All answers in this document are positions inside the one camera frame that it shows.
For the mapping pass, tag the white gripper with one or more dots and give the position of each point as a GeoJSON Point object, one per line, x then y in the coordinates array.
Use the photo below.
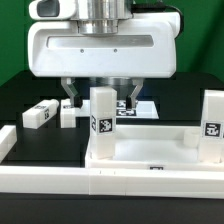
{"type": "Point", "coordinates": [143, 47]}

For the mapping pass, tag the white desk tabletop tray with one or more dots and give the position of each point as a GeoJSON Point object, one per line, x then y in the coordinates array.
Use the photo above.
{"type": "Point", "coordinates": [149, 147]}

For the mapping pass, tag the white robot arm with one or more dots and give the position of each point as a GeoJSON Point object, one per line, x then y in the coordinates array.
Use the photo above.
{"type": "Point", "coordinates": [97, 17]}

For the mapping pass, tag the white U-shaped obstacle fence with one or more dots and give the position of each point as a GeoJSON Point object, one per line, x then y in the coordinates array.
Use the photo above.
{"type": "Point", "coordinates": [110, 181]}

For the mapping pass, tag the white marker base plate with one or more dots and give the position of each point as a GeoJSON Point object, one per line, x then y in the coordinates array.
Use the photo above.
{"type": "Point", "coordinates": [143, 110]}

